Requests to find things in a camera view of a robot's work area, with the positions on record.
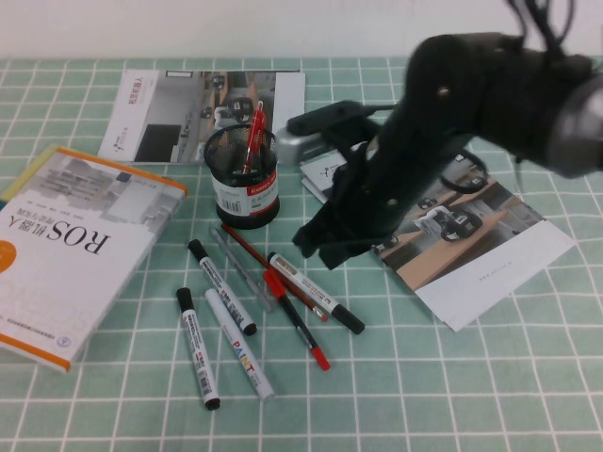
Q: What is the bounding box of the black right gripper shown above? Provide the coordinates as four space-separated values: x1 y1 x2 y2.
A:
291 121 453 271

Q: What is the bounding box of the white marker with brown label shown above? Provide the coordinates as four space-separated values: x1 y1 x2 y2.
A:
267 251 367 335

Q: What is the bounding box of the black pen with red cap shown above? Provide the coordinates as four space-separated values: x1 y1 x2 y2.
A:
261 268 332 372

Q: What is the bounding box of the clear grey pen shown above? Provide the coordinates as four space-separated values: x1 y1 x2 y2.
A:
208 227 277 314

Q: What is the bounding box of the black mesh pen holder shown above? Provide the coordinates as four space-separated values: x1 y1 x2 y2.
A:
203 123 282 231

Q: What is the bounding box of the red click pen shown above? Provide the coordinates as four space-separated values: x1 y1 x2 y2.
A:
241 101 265 175

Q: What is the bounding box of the AgileX robot brochure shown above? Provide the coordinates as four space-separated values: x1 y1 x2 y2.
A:
300 150 577 331
300 173 574 333

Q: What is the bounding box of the red pencil with eraser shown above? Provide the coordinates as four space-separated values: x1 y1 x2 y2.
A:
220 222 330 323

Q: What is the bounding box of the white marker with black caps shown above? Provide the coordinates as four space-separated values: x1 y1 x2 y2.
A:
175 287 221 411
187 238 258 337

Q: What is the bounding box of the white paint marker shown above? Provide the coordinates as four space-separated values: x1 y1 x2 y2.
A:
204 288 277 402

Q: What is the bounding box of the open robot brochure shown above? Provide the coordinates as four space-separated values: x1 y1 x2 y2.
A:
97 69 306 166

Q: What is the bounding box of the white orange ROS book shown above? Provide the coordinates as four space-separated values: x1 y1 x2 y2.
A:
0 145 189 373

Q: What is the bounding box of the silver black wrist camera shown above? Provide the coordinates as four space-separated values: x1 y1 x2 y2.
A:
274 100 395 166

